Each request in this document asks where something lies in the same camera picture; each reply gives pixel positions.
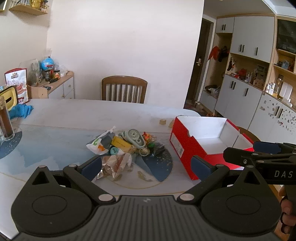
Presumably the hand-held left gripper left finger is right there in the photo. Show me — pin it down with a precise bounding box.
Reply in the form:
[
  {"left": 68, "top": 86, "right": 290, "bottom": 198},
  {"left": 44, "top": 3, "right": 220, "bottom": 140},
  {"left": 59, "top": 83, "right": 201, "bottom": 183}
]
[{"left": 28, "top": 156, "right": 116, "bottom": 205}]

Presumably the white green orange plastic bag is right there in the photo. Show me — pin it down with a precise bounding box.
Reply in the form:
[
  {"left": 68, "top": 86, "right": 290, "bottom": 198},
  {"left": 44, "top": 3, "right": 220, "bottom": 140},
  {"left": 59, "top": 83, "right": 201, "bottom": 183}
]
[{"left": 86, "top": 126, "right": 116, "bottom": 154}]

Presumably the brown cardboard box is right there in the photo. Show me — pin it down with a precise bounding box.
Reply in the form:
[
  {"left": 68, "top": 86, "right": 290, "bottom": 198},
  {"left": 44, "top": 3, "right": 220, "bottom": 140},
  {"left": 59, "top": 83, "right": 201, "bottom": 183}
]
[{"left": 26, "top": 84, "right": 49, "bottom": 100}]

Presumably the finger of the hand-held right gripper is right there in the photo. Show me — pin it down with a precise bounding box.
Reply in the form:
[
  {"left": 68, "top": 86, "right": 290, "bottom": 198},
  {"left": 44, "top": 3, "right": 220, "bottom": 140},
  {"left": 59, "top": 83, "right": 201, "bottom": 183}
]
[
  {"left": 223, "top": 147, "right": 278, "bottom": 168},
  {"left": 253, "top": 141, "right": 296, "bottom": 156}
]

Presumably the wooden sideboard with white drawers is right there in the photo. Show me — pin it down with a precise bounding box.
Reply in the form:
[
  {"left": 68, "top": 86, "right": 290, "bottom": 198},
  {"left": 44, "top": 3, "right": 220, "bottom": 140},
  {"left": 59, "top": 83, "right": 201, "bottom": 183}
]
[{"left": 26, "top": 71, "right": 75, "bottom": 100}]

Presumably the red and white bag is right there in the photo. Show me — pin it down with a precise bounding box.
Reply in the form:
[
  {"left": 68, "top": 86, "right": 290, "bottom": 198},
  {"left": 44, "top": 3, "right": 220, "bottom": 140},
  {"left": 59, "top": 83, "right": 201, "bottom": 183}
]
[{"left": 4, "top": 68, "right": 29, "bottom": 104}]

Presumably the orange small toy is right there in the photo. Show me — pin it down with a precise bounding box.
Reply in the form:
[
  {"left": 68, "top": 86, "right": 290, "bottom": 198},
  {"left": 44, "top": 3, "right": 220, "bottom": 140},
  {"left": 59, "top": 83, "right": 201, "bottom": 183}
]
[{"left": 142, "top": 132, "right": 158, "bottom": 142}]

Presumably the white wall cabinet unit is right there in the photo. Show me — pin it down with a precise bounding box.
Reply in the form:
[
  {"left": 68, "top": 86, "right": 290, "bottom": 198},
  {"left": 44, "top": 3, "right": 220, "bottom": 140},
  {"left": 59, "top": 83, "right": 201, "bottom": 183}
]
[{"left": 200, "top": 13, "right": 296, "bottom": 149}]

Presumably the blue globe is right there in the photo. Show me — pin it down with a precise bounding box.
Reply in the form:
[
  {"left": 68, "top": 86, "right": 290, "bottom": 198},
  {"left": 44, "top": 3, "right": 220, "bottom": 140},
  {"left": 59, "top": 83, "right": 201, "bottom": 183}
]
[{"left": 40, "top": 57, "right": 55, "bottom": 70}]

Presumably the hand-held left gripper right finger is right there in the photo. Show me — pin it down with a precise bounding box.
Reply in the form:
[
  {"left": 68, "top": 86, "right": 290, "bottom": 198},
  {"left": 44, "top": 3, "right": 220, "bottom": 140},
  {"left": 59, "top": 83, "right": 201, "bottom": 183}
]
[{"left": 177, "top": 155, "right": 269, "bottom": 207}]

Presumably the wooden round-back chair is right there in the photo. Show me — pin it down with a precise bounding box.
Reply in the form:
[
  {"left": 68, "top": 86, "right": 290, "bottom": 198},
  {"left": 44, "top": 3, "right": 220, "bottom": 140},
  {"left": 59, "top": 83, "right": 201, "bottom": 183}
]
[{"left": 236, "top": 126, "right": 262, "bottom": 143}]

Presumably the red hanging cloth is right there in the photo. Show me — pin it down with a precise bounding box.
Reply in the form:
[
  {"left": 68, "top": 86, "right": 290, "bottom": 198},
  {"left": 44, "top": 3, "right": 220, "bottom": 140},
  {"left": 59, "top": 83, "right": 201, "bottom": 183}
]
[{"left": 208, "top": 46, "right": 220, "bottom": 61}]

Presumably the black item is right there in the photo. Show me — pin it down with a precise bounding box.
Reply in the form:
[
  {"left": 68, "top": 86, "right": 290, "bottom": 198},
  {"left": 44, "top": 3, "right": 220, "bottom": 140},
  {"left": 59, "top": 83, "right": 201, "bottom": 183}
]
[{"left": 151, "top": 143, "right": 166, "bottom": 156}]

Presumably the red cardboard shoe box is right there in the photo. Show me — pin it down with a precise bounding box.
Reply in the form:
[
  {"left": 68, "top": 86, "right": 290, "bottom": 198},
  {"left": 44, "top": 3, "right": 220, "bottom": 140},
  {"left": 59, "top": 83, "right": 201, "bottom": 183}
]
[{"left": 170, "top": 116, "right": 262, "bottom": 180}]

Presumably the brown snack wrapper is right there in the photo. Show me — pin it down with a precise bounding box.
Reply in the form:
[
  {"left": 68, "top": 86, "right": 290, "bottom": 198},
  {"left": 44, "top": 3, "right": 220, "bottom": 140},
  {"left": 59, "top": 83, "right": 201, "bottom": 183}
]
[{"left": 95, "top": 153, "right": 133, "bottom": 181}]

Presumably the person's right hand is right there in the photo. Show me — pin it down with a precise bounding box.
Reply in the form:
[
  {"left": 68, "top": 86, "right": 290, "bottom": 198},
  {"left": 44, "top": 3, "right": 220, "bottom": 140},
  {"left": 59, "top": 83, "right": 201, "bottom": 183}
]
[{"left": 279, "top": 185, "right": 296, "bottom": 233}]

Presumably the dark wooden door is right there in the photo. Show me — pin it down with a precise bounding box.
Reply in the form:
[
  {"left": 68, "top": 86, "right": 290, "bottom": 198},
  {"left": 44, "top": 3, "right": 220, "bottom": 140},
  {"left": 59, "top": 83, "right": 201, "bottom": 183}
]
[{"left": 185, "top": 17, "right": 214, "bottom": 109}]

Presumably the blue cloth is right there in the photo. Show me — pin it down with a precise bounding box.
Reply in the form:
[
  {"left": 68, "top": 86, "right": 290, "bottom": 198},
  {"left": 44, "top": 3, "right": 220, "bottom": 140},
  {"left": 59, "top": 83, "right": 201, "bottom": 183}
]
[{"left": 9, "top": 104, "right": 34, "bottom": 120}]

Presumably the clear plastic bag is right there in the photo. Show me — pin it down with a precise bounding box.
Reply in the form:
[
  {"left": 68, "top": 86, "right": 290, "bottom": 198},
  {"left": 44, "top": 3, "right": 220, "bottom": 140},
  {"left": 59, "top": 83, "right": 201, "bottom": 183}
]
[{"left": 20, "top": 59, "right": 42, "bottom": 85}]

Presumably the wooden wall shelf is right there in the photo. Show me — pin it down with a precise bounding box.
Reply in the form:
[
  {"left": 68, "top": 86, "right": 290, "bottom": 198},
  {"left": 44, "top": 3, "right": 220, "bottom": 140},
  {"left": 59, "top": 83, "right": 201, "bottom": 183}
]
[{"left": 8, "top": 0, "right": 49, "bottom": 16}]

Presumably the wooden slat-back chair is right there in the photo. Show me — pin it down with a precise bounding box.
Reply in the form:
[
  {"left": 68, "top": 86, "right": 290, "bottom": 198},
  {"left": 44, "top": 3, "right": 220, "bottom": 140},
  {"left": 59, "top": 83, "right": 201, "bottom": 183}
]
[{"left": 101, "top": 76, "right": 148, "bottom": 104}]

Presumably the glass jar with brown contents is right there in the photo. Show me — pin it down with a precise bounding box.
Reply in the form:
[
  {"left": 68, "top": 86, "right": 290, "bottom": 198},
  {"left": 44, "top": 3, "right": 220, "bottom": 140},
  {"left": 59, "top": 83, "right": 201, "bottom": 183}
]
[{"left": 0, "top": 96, "right": 15, "bottom": 141}]

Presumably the yellow cardboard box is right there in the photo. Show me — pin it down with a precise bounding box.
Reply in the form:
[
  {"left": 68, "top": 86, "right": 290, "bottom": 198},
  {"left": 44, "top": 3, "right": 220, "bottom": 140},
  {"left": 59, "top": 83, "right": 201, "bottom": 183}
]
[{"left": 110, "top": 136, "right": 137, "bottom": 154}]

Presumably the yellow tissue box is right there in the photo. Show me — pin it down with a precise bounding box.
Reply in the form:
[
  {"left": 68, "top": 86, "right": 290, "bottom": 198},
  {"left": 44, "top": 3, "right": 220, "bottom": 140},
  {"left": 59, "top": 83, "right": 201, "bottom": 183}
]
[{"left": 0, "top": 85, "right": 19, "bottom": 110}]

